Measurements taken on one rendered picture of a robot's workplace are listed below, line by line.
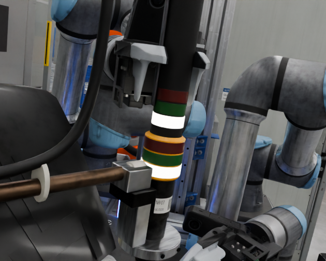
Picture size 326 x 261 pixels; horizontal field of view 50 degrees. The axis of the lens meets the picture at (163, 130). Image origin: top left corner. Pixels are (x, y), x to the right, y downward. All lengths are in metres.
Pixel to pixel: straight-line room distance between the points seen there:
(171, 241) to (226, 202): 0.39
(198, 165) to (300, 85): 0.66
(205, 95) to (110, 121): 0.71
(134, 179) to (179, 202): 0.95
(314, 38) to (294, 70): 1.74
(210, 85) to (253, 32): 1.08
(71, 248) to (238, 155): 0.49
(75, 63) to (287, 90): 0.54
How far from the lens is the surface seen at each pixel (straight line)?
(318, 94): 0.76
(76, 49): 0.96
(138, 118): 0.62
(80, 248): 0.37
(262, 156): 1.13
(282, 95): 0.76
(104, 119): 0.61
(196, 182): 1.35
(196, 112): 0.67
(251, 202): 1.17
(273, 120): 2.44
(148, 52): 0.34
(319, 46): 2.52
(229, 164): 0.77
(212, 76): 1.28
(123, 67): 0.43
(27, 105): 0.44
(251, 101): 0.77
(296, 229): 0.77
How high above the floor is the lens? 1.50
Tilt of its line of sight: 13 degrees down
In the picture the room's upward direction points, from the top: 9 degrees clockwise
